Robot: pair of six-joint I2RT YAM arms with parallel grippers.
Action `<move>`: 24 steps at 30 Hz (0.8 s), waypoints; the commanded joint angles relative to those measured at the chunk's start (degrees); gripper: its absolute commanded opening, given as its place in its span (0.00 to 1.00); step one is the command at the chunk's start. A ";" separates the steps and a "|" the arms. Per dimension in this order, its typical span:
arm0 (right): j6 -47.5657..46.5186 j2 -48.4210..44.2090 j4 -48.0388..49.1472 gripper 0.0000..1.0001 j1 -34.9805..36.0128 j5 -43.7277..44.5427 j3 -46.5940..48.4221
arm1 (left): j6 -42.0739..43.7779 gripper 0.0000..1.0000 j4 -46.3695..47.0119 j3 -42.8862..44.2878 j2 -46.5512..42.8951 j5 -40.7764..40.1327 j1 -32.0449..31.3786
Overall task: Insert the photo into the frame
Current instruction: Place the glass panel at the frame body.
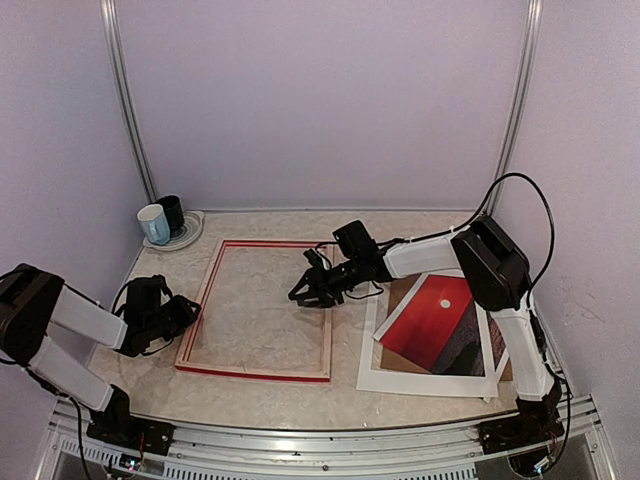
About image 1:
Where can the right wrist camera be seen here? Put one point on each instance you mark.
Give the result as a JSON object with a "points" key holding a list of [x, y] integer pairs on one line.
{"points": [[317, 259]]}

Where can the brown cardboard backing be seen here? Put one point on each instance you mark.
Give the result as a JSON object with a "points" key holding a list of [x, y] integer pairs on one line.
{"points": [[395, 357]]}

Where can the aluminium front rail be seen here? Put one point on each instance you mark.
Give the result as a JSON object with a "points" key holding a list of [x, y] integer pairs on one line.
{"points": [[449, 450]]}

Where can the white photo mat border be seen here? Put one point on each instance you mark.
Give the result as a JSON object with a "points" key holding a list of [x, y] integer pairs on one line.
{"points": [[425, 336]]}

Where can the white round plate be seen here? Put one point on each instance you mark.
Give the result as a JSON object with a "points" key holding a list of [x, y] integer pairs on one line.
{"points": [[186, 236]]}

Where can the aluminium corner post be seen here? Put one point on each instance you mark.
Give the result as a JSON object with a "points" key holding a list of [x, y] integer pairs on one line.
{"points": [[521, 88], [110, 22]]}

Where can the right aluminium corner post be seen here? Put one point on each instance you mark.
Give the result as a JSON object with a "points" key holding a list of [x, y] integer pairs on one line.
{"points": [[521, 88]]}

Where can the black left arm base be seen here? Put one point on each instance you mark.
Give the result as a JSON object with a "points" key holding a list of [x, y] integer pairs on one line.
{"points": [[144, 435]]}

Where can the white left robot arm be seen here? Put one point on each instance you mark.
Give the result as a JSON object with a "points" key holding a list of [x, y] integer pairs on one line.
{"points": [[41, 314]]}

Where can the red and black photo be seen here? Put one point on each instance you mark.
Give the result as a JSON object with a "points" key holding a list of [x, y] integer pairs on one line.
{"points": [[430, 325]]}

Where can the light blue mug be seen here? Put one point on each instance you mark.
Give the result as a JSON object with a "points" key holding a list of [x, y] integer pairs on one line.
{"points": [[154, 225]]}

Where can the dark green mug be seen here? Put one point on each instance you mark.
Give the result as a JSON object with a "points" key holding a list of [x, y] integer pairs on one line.
{"points": [[173, 211]]}

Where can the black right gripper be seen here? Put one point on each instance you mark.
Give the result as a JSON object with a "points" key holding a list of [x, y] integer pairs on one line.
{"points": [[317, 281]]}

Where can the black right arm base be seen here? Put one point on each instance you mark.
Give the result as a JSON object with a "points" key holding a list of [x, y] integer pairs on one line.
{"points": [[535, 422]]}

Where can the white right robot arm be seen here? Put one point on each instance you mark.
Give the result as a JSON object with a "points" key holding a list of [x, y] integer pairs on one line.
{"points": [[498, 274]]}

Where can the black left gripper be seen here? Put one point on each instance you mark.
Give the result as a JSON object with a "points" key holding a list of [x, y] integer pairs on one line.
{"points": [[187, 317]]}

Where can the left aluminium corner post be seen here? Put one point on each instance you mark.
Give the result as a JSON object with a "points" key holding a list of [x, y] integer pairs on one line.
{"points": [[110, 22]]}

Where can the red wooden picture frame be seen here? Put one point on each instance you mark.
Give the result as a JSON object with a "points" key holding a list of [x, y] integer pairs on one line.
{"points": [[325, 340]]}

